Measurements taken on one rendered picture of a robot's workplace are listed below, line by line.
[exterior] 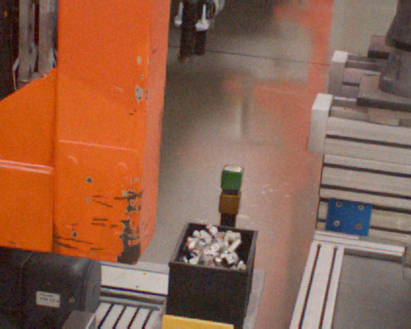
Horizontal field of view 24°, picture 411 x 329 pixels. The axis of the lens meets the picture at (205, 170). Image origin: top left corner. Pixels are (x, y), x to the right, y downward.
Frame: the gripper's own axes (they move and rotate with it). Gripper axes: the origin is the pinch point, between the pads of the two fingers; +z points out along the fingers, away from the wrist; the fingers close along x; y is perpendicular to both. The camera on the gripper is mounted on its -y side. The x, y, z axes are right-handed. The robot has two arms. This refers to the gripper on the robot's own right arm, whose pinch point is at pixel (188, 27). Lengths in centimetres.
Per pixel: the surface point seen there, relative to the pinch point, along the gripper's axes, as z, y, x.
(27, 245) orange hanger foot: 71, -30, -15
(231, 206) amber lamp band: 53, -24, 20
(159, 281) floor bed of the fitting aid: -16, -75, -6
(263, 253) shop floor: -65, -83, 19
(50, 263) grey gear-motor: 50, -43, -17
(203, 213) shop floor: -92, -83, -6
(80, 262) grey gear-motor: 47, -43, -11
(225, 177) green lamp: 53, -18, 18
